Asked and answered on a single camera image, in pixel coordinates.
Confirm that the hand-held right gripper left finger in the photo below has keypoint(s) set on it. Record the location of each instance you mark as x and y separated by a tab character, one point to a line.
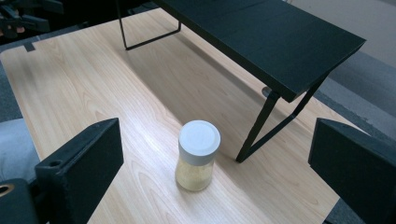
84	161

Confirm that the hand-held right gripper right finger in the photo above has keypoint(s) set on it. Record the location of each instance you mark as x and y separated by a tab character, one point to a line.
358	168

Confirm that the glass jar with white lid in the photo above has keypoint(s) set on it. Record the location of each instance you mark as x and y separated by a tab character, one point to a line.
198	146

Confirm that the black tape piece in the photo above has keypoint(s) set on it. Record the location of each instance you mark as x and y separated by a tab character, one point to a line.
30	47

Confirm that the grey round grommet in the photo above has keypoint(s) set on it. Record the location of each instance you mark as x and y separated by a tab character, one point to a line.
266	91

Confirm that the black metal shelf riser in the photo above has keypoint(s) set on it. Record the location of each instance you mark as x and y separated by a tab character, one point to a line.
267	40

